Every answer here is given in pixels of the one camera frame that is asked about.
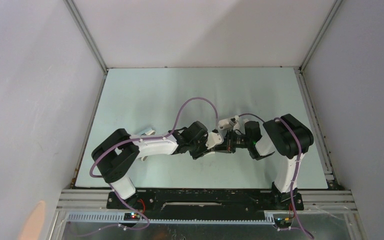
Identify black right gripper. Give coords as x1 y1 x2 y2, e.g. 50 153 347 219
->
213 128 252 153

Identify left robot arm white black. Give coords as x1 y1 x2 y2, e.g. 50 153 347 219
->
91 121 209 208

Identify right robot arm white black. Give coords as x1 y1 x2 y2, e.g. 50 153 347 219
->
217 114 314 209

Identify pink stapler large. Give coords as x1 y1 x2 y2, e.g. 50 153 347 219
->
217 115 240 131

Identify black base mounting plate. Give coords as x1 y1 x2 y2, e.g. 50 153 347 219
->
106 188 304 220

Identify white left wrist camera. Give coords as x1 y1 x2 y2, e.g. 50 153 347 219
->
206 129 224 149

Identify slotted cable duct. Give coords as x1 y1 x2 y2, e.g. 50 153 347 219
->
66 211 275 225

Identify aluminium corner frame post left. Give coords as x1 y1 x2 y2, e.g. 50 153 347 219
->
63 0 109 75

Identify aluminium corner frame post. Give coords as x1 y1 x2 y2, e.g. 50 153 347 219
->
299 0 344 73
63 0 109 75

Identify aluminium corner frame post right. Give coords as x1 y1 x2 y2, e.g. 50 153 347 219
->
299 0 344 73

